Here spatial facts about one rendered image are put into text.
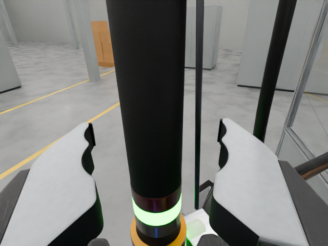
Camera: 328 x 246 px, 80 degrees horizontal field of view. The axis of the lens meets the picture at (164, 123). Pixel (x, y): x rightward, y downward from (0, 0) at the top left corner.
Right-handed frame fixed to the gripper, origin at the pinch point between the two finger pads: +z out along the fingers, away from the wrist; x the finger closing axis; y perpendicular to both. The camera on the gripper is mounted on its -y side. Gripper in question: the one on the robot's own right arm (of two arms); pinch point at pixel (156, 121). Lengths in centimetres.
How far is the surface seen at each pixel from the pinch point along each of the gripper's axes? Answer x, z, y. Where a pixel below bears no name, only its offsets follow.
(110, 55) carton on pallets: -186, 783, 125
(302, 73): 91, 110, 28
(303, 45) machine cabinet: 321, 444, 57
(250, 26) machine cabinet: 217, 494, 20
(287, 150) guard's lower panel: 90, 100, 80
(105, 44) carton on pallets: -198, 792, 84
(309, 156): 85, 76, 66
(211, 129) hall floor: 87, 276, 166
